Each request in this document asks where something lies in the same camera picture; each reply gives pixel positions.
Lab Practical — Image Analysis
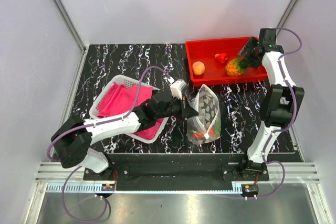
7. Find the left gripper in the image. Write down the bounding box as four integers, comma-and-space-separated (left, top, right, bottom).
156, 94, 198, 121

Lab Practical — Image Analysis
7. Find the polka dot zip bag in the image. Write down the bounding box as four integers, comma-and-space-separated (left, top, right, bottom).
187, 84, 222, 145

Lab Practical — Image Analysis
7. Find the fake carrot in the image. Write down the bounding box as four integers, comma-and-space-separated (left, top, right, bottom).
192, 128, 219, 140

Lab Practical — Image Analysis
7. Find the fake pineapple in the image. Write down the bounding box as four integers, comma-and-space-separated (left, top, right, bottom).
225, 58, 249, 77

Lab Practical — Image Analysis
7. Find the red fake pepper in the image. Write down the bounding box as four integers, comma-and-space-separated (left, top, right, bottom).
214, 53, 228, 64

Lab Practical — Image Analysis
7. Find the fake peach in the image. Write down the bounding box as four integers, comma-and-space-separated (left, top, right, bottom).
192, 61, 205, 76

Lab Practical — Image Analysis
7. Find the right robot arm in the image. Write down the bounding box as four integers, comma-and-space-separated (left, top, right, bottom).
236, 28, 305, 180

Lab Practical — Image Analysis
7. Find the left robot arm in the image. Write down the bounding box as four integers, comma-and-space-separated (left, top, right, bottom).
51, 95, 198, 180

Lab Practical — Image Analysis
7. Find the red plastic bin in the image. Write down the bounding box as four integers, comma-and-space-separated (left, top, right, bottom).
185, 37, 267, 87

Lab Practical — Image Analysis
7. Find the white plastic basket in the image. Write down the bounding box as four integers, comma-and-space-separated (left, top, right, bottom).
89, 75, 168, 144

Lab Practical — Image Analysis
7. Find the pink cloth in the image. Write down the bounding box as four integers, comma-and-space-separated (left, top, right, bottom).
98, 83, 163, 140

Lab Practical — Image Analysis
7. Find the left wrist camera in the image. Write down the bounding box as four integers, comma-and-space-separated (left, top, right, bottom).
170, 79, 186, 100

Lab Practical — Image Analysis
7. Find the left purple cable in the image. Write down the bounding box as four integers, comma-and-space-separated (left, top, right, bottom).
46, 66, 175, 222

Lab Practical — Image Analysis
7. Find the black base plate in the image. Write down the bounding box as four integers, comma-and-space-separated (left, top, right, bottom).
83, 153, 269, 192

